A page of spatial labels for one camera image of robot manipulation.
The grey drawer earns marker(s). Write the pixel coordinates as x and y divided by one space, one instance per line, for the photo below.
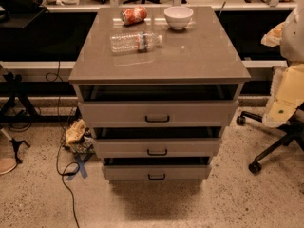
156 172
158 113
157 148

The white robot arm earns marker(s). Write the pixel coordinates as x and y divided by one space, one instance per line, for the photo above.
287 90

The grey drawer cabinet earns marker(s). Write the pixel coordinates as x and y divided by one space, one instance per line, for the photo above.
198 63

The grey top drawer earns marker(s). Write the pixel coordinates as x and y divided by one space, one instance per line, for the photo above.
158 113

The grey bottom drawer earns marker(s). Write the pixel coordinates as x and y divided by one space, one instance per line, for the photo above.
156 172

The clear plastic water bottle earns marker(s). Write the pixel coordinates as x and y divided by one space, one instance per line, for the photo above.
139 41

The blue tape cross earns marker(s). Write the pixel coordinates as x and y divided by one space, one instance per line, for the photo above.
81 160

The white ceramic bowl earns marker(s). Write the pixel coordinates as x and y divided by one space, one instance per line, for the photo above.
178 17

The crushed orange soda can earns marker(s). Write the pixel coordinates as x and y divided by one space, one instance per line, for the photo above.
133 15

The black tripod stand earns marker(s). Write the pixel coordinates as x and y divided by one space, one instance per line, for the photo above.
17 91

